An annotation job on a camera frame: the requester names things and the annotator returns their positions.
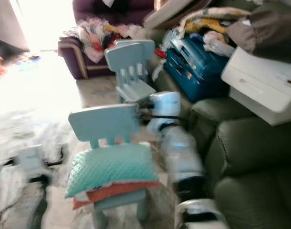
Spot white drawer cabinet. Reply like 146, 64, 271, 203
221, 46, 291, 127

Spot orange pillow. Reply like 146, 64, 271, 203
72, 180, 161, 210

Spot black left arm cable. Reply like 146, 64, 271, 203
0, 159, 65, 229

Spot grey leather armchair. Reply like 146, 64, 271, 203
148, 55, 256, 144

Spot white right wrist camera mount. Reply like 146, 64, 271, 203
145, 91, 182, 136

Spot teal dotted pillow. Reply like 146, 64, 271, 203
64, 142, 160, 199

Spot blue suitcase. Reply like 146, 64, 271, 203
164, 32, 232, 103

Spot grey green leather sofa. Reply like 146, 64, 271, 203
205, 117, 291, 229

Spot purple sofa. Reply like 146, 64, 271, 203
57, 0, 156, 80

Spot beige mattress board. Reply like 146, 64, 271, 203
143, 0, 213, 30

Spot pale mixed laundry pile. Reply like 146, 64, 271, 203
179, 7, 253, 59

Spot dark brown cushion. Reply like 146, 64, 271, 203
227, 2, 291, 60

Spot colourful clothes pile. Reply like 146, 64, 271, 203
62, 18, 148, 65

